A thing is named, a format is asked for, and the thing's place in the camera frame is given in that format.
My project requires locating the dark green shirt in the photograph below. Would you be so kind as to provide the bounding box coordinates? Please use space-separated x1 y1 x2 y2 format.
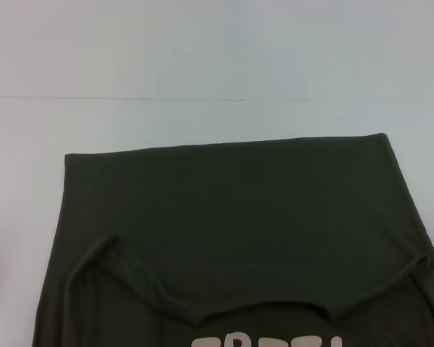
30 132 434 347

